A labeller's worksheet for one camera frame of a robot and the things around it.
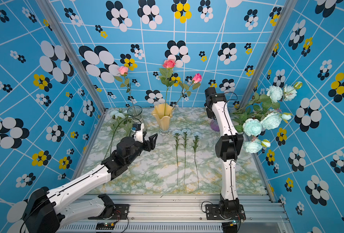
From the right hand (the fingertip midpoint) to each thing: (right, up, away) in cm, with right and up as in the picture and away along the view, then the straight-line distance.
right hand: (220, 113), depth 93 cm
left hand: (-41, -11, -17) cm, 45 cm away
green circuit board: (-64, -58, -21) cm, 89 cm away
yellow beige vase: (-38, +1, +4) cm, 38 cm away
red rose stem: (-35, +23, -2) cm, 42 cm away
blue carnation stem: (-28, -18, +6) cm, 34 cm away
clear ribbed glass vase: (-56, +1, +2) cm, 56 cm away
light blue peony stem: (-63, -13, +12) cm, 65 cm away
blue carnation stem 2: (-22, -13, +8) cm, 27 cm away
